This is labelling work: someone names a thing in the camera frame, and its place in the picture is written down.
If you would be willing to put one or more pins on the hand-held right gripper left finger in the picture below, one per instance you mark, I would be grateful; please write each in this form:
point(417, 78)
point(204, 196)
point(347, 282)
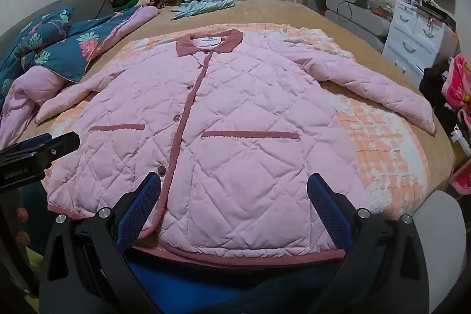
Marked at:
point(140, 203)

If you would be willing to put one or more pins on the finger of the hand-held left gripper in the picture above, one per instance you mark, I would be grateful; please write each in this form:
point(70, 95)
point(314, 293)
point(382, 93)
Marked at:
point(55, 142)

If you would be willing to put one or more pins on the orange checked blanket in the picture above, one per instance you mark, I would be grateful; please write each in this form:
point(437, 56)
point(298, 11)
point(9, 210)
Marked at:
point(368, 137)

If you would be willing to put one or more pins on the person's left hand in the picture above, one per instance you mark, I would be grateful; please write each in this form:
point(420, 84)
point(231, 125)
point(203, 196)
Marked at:
point(22, 214)

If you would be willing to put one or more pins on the pink printed cloth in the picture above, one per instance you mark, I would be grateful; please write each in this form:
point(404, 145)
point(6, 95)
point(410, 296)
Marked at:
point(458, 86)

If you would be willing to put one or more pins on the blue cloth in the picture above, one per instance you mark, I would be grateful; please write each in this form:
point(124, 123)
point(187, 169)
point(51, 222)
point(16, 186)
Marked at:
point(176, 277)

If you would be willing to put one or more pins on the grey headboard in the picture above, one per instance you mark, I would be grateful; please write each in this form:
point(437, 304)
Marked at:
point(73, 3)

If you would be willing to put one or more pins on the white drawer cabinet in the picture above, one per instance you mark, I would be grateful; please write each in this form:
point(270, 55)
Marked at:
point(412, 38)

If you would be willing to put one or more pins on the blue floral quilt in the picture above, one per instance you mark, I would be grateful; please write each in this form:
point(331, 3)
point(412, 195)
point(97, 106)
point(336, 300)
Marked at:
point(66, 49)

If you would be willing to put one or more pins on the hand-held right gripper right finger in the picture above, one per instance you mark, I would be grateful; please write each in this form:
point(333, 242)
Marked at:
point(327, 203)

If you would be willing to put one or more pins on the light blue garment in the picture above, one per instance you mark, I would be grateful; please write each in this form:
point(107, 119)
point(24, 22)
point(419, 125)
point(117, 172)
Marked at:
point(198, 7)

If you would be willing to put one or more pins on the pink quilted jacket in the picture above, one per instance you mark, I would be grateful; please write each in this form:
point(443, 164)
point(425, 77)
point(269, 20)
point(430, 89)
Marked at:
point(239, 115)

